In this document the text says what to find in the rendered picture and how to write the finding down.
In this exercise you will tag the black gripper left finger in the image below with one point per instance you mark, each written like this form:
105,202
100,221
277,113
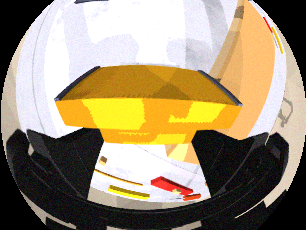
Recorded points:
74,155

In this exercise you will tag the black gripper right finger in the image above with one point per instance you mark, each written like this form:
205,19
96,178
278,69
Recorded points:
221,156

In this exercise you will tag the cream floor panel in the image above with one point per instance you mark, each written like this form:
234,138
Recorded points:
245,66

